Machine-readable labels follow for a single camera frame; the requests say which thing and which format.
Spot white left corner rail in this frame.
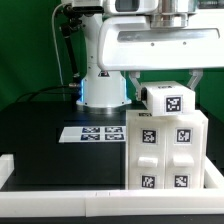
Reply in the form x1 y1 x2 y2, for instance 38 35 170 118
0 154 14 189

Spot black cable on table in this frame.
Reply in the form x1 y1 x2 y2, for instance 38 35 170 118
15 83 83 103

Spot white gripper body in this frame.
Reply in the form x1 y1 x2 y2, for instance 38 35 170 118
98 13 224 71

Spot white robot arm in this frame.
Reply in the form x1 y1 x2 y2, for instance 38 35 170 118
62 0 224 74

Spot white table border rail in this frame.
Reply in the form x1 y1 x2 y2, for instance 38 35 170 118
0 161 224 217

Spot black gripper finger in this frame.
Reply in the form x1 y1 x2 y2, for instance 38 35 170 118
129 71 147 101
187 69 203 90

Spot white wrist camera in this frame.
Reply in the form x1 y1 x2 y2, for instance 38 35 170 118
103 0 159 15

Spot white fiducial marker sheet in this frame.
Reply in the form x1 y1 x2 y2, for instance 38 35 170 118
59 126 126 143

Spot white hanging cable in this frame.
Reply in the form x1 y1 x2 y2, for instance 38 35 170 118
50 2 72 102

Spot white cabinet body frame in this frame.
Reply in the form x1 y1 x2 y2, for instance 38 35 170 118
125 110 208 190

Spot white cabinet top block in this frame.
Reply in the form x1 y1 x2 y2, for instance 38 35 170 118
141 81 195 116

